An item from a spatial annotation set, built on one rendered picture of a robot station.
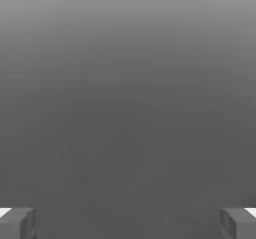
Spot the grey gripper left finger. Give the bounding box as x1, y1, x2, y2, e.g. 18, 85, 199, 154
0, 206, 38, 239

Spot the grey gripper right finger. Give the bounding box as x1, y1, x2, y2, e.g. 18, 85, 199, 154
219, 206, 256, 239

